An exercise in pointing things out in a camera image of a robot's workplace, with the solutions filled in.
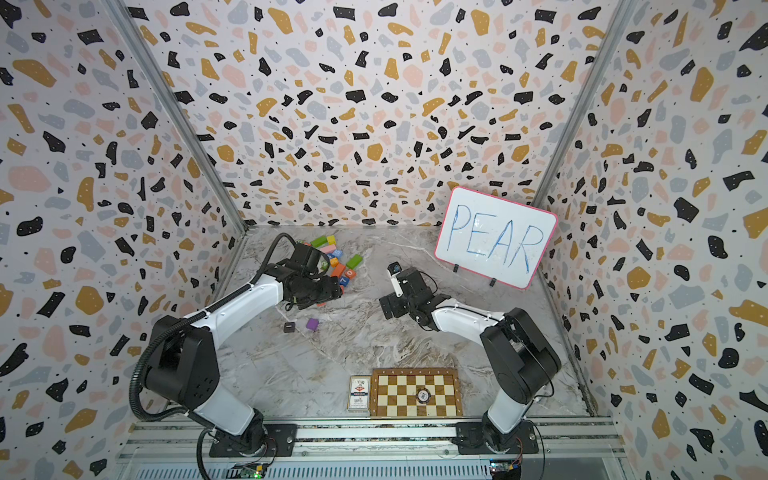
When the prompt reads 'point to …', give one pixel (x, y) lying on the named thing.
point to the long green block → (354, 262)
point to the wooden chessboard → (394, 392)
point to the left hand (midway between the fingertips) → (335, 293)
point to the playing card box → (359, 396)
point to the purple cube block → (312, 324)
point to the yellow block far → (331, 240)
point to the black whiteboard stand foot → (455, 269)
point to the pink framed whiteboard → (493, 237)
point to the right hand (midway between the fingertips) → (395, 295)
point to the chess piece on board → (423, 395)
